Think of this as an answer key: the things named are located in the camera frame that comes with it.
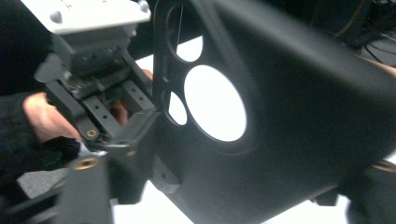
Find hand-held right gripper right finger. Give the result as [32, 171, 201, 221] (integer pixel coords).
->
[345, 164, 396, 224]

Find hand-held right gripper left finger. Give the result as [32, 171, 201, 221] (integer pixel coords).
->
[108, 146, 181, 204]

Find black phone case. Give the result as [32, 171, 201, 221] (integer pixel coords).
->
[151, 0, 396, 224]

